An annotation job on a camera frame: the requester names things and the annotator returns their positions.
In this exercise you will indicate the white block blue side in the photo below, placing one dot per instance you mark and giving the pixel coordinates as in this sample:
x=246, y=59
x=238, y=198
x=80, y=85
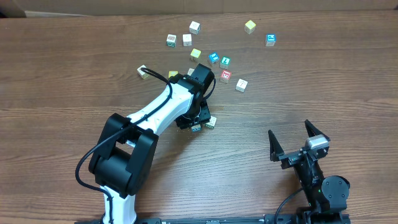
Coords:
x=190, y=71

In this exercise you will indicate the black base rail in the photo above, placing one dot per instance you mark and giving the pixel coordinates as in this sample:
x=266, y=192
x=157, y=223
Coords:
x=217, y=221

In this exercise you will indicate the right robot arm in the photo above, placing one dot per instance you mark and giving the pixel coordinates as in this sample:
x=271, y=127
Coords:
x=326, y=196

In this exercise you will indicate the bee block blue side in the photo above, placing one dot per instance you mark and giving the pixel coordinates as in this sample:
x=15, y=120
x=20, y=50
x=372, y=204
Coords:
x=196, y=128

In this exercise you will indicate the red top block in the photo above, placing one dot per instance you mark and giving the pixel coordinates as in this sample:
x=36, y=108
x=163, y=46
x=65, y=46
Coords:
x=225, y=76

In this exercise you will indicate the white number four block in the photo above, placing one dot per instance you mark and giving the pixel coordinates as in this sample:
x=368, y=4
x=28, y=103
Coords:
x=187, y=40

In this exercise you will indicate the white block top centre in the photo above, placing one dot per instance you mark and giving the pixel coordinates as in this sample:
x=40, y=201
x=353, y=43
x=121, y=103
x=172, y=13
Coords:
x=194, y=27

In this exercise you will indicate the cardboard backdrop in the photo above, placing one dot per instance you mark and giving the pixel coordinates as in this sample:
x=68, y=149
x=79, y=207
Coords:
x=43, y=8

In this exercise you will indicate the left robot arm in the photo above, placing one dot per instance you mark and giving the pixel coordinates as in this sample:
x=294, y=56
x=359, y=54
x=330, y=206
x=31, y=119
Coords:
x=122, y=158

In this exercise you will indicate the elephant block green side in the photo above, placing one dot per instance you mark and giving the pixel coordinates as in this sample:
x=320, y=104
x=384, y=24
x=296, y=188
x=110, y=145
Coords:
x=211, y=123

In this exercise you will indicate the white block yellow side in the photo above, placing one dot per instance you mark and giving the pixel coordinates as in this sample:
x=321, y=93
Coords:
x=141, y=73

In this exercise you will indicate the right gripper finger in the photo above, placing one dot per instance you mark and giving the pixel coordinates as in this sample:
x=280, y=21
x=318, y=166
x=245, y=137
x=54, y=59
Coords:
x=275, y=148
x=313, y=131

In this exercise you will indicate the blue top block centre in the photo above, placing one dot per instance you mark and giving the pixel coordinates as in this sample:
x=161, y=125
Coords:
x=213, y=58

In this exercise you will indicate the teal top block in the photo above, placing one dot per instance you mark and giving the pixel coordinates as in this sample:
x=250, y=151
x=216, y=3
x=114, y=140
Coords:
x=225, y=62

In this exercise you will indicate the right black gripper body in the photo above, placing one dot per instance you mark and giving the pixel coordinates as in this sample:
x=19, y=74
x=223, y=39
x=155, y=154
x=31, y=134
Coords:
x=300, y=155

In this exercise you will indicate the pineapple block green side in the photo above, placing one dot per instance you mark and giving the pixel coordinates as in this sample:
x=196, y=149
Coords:
x=171, y=40

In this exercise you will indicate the blue top block far right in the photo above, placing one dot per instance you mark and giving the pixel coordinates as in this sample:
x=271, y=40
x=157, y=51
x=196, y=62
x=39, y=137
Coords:
x=270, y=40

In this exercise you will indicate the white number seven block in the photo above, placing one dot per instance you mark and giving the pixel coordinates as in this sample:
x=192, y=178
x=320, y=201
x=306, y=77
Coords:
x=241, y=85

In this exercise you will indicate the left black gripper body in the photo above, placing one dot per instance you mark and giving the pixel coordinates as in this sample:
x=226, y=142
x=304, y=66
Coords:
x=195, y=119

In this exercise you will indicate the yellow top block centre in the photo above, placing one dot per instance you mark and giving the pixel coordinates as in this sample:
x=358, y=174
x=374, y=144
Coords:
x=195, y=55

